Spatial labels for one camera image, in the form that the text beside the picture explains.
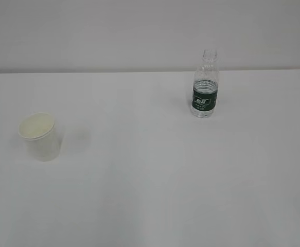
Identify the clear green-label water bottle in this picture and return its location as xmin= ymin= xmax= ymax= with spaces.
xmin=191 ymin=49 xmax=219 ymax=118

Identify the white paper cup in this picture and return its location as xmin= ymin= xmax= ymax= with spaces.
xmin=18 ymin=112 xmax=60 ymax=162

